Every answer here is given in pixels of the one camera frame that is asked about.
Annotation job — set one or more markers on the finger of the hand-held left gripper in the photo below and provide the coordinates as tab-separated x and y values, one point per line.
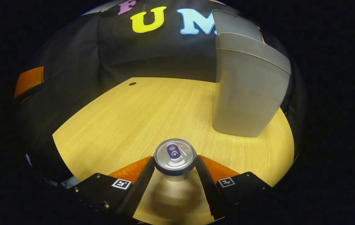
29	81

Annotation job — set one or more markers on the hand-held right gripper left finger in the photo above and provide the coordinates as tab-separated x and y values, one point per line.
140	190

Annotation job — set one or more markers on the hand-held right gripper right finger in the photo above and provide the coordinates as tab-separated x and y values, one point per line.
207	187

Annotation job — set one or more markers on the silver pop can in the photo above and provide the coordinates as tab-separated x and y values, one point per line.
175	156

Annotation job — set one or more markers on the grey desktop garbage bin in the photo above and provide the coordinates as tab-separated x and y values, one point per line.
246	93

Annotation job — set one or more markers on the wooden desktop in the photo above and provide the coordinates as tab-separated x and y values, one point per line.
140	118

